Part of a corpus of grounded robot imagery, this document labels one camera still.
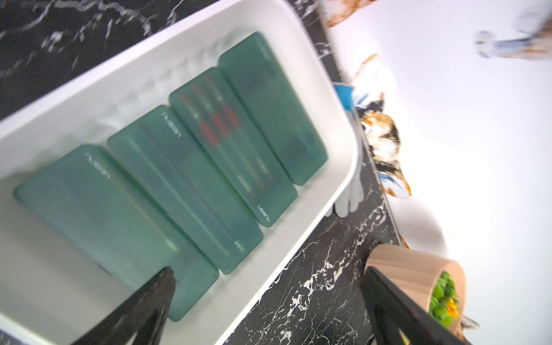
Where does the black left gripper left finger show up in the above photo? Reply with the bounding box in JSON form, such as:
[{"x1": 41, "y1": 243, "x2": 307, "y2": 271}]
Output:
[{"x1": 74, "y1": 267, "x2": 176, "y2": 344}]

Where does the beige ribbed flower pot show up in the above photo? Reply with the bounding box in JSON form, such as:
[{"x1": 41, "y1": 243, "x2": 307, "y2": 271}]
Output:
[{"x1": 365, "y1": 244, "x2": 467, "y2": 317}]

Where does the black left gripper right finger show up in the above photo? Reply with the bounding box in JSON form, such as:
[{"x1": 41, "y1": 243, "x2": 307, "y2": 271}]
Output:
[{"x1": 361, "y1": 267, "x2": 464, "y2": 345}]

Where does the white storage tray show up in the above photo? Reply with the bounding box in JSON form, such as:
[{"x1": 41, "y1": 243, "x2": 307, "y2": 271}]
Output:
[{"x1": 1, "y1": 1, "x2": 358, "y2": 344}]

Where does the green pencil case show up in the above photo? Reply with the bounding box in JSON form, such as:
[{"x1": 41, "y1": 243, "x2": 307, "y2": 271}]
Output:
[
  {"x1": 107, "y1": 105, "x2": 263, "y2": 275},
  {"x1": 13, "y1": 144, "x2": 219, "y2": 321},
  {"x1": 169, "y1": 67, "x2": 298, "y2": 228},
  {"x1": 218, "y1": 32, "x2": 328, "y2": 186}
]

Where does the grey rubber glove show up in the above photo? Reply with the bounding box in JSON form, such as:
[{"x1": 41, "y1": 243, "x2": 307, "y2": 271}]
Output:
[{"x1": 325, "y1": 83, "x2": 365, "y2": 218}]

